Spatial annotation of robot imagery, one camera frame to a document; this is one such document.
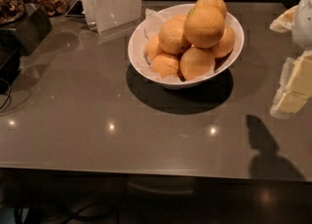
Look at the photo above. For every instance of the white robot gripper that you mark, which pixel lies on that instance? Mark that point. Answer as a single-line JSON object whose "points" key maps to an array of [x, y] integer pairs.
{"points": [[302, 23]]}

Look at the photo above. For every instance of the large top orange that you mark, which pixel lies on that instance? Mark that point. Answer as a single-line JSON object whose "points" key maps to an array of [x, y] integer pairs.
{"points": [[204, 26]]}

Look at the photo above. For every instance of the right side orange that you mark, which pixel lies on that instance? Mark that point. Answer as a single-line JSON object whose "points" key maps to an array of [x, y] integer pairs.
{"points": [[226, 43]]}

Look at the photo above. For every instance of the front centre orange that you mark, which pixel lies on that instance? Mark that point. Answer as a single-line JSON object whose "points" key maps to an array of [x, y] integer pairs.
{"points": [[196, 62]]}

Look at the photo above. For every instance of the back top orange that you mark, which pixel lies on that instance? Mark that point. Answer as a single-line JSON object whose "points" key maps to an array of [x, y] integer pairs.
{"points": [[219, 4]]}

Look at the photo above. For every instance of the left middle orange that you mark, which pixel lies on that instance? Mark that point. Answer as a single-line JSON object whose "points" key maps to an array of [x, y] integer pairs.
{"points": [[171, 37]]}

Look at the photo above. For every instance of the front left orange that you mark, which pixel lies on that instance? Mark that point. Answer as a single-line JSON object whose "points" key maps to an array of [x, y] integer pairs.
{"points": [[165, 65]]}

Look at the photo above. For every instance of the white ceramic bowl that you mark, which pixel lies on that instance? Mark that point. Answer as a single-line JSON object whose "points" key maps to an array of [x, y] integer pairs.
{"points": [[151, 25]]}

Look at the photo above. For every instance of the far left orange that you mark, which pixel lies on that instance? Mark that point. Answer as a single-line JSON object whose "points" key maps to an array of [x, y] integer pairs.
{"points": [[152, 47]]}

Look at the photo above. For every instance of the clear acrylic sign holder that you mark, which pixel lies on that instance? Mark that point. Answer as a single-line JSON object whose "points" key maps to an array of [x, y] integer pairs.
{"points": [[110, 0]]}

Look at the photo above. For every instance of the black smartphone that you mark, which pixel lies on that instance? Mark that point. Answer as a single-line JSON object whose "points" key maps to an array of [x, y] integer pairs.
{"points": [[76, 10]]}

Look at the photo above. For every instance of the black box stand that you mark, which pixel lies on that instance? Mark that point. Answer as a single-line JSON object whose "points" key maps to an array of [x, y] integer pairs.
{"points": [[27, 33]]}

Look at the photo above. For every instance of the black tray at left edge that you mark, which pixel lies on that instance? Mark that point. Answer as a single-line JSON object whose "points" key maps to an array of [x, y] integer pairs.
{"points": [[9, 66]]}

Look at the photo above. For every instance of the glass jar of nuts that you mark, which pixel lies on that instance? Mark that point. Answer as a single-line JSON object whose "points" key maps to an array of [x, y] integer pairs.
{"points": [[11, 10]]}

